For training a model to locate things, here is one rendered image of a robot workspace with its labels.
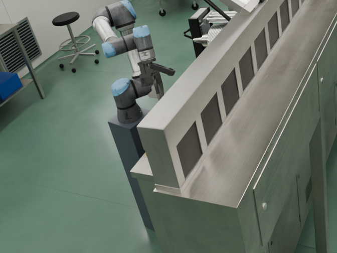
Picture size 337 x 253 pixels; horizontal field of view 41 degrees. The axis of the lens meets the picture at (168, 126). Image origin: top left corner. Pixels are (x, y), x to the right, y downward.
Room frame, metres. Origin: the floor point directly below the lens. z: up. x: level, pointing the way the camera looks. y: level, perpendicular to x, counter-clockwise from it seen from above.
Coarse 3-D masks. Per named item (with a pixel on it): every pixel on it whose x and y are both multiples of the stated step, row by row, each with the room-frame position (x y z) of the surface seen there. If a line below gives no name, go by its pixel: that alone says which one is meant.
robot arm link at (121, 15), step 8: (112, 8) 2.44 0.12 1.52; (120, 8) 2.43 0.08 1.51; (128, 8) 2.43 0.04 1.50; (112, 16) 2.41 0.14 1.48; (120, 16) 2.41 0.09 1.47; (128, 16) 2.42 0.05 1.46; (112, 24) 2.42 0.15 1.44; (120, 24) 2.41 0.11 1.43; (128, 24) 2.40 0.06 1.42; (120, 32) 2.43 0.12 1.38; (128, 32) 2.40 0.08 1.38; (128, 56) 2.39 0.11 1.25; (136, 56) 2.37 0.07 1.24; (136, 64) 2.35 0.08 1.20; (136, 72) 2.35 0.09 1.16; (136, 80) 2.33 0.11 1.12; (136, 88) 2.30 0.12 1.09; (144, 88) 2.30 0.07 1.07
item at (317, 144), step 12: (312, 144) 1.65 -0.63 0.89; (324, 144) 1.67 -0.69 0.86; (312, 156) 1.66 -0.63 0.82; (324, 156) 1.66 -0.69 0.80; (312, 168) 1.66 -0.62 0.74; (324, 168) 1.65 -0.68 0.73; (312, 180) 1.66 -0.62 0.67; (324, 180) 1.65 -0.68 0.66; (312, 192) 1.66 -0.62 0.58; (324, 192) 1.64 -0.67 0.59; (324, 204) 1.63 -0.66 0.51; (324, 216) 1.63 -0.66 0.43; (324, 228) 1.63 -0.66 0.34; (324, 240) 1.63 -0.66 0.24; (324, 252) 1.64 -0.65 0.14
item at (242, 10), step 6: (204, 0) 1.58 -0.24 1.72; (222, 0) 1.56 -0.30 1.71; (228, 0) 1.55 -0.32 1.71; (234, 0) 1.54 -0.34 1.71; (252, 0) 1.58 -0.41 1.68; (258, 0) 1.59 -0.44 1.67; (216, 6) 1.56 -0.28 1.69; (228, 6) 1.55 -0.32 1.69; (234, 6) 1.54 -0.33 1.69; (240, 6) 1.52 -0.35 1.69; (246, 6) 1.53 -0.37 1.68; (252, 6) 1.54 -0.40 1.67; (222, 12) 1.55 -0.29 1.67; (240, 12) 1.53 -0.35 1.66; (246, 12) 1.51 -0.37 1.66; (228, 18) 1.54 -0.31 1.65
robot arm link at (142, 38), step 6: (132, 30) 2.01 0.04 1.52; (138, 30) 1.98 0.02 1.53; (144, 30) 1.98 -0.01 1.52; (138, 36) 1.97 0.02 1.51; (144, 36) 1.97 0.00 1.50; (138, 42) 1.97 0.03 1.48; (144, 42) 1.96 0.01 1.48; (150, 42) 1.97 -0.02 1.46; (138, 48) 1.96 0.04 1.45; (144, 48) 1.95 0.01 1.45; (150, 48) 1.95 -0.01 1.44
